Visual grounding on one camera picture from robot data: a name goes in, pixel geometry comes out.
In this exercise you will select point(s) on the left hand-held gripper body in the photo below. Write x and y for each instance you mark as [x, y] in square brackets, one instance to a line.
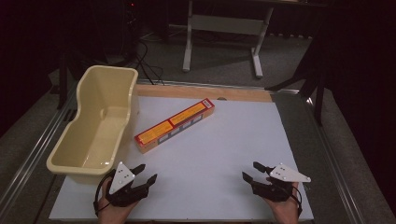
[123, 179]

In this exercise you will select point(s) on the cream plastic bin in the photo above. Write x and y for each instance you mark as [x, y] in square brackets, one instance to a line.
[93, 137]

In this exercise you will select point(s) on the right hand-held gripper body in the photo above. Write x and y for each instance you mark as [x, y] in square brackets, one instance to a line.
[288, 174]

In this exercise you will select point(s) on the long red and orange box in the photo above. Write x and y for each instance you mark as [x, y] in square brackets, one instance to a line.
[174, 124]

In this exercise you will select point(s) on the black stand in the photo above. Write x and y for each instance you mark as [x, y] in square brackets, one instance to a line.
[313, 84]

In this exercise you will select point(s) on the white metal table frame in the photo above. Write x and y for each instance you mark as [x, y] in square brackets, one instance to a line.
[227, 25]

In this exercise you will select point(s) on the person's right hand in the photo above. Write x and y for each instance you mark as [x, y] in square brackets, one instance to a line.
[288, 211]

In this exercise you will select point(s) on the person's left hand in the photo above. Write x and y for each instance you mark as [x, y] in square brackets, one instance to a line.
[112, 214]

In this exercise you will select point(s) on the white sheet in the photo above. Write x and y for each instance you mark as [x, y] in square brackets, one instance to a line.
[218, 155]

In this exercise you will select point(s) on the metal rail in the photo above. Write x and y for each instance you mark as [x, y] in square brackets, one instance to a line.
[336, 161]
[34, 155]
[202, 84]

